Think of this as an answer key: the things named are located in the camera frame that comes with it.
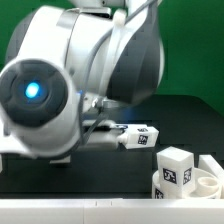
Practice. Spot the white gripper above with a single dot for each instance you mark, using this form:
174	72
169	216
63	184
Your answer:
103	138

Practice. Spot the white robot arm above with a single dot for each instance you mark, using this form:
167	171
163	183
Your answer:
65	68

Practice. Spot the white front wall bar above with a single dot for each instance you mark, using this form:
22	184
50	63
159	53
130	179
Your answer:
111	211

